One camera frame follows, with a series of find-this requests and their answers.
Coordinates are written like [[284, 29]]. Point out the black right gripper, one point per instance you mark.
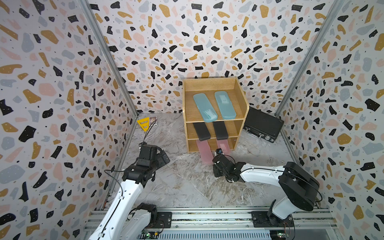
[[219, 162]]

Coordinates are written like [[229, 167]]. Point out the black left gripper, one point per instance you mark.
[[161, 162]]

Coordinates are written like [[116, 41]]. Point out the pink pencil case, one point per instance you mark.
[[224, 146], [205, 152]]

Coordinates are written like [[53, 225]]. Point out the black pencil case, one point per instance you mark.
[[202, 131], [220, 130]]

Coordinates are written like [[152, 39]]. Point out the translucent blue pencil case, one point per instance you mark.
[[205, 107], [225, 105]]

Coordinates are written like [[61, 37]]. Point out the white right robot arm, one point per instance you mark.
[[300, 188]]

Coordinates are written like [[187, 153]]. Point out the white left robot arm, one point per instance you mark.
[[120, 207]]

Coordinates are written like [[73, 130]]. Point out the wooden three-tier shelf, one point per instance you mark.
[[191, 113]]

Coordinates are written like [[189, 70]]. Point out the yellow triangular object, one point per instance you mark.
[[144, 124]]

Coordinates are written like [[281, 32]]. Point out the small card box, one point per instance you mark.
[[153, 121]]

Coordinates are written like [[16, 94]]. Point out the black aluminium briefcase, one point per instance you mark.
[[263, 125]]

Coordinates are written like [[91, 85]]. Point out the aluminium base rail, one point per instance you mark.
[[210, 223]]

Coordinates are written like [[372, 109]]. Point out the aluminium corner post right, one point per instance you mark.
[[337, 5]]

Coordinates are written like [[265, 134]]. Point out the aluminium corner post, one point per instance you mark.
[[85, 6], [337, 5]]

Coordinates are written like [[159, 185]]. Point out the aluminium corner post left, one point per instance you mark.
[[85, 6]]

